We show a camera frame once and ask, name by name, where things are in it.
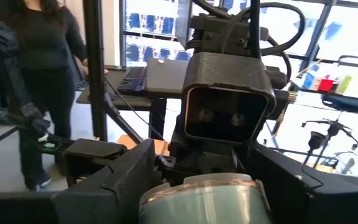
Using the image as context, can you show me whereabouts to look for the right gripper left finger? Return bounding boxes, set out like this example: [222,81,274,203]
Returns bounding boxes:
[0,139,163,224]

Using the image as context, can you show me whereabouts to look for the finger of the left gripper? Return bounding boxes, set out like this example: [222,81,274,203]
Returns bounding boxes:
[63,139,129,187]

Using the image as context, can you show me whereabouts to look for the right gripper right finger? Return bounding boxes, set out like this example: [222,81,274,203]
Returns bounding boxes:
[244,142,358,224]

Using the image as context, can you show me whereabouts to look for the black desk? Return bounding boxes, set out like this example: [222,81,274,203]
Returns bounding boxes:
[76,65,186,141]

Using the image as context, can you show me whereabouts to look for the black keyboard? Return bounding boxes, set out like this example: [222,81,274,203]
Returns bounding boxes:
[116,65,149,96]

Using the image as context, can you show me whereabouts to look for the grey laptop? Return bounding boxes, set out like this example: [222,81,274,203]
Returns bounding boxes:
[144,57,190,95]

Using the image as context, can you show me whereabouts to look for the dark blue jacket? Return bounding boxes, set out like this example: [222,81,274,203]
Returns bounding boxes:
[0,17,51,138]

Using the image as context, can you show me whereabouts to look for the red box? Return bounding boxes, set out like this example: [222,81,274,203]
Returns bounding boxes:
[318,78,336,93]

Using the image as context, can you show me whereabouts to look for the green box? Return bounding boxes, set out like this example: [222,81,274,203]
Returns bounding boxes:
[335,75,353,95]

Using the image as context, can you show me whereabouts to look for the person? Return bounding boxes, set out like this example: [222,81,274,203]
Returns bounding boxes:
[3,0,88,192]

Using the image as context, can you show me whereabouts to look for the left wrist camera housing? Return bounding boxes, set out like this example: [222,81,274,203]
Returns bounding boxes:
[181,52,277,146]

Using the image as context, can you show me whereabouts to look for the black left camera cable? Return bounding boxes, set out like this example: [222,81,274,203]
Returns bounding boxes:
[193,0,306,85]

